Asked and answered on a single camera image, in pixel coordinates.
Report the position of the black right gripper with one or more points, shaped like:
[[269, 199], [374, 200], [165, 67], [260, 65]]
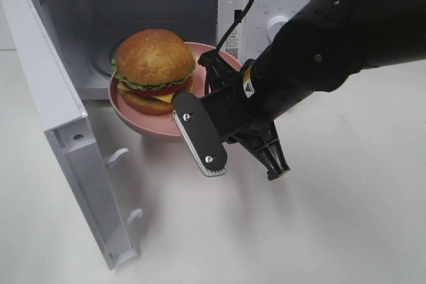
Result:
[[234, 118]]

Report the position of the burger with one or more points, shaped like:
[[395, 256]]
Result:
[[153, 66]]

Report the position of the white microwave door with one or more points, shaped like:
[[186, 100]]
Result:
[[66, 125]]

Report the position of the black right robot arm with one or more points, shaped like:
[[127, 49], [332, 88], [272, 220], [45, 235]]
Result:
[[316, 50]]

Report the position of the white upper power knob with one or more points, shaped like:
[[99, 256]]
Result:
[[274, 24]]

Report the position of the glass turntable plate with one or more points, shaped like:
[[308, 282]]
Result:
[[102, 56]]

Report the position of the white microwave oven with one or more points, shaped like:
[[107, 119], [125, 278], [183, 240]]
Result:
[[79, 23]]

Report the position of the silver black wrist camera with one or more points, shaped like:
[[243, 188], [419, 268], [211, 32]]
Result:
[[200, 134]]

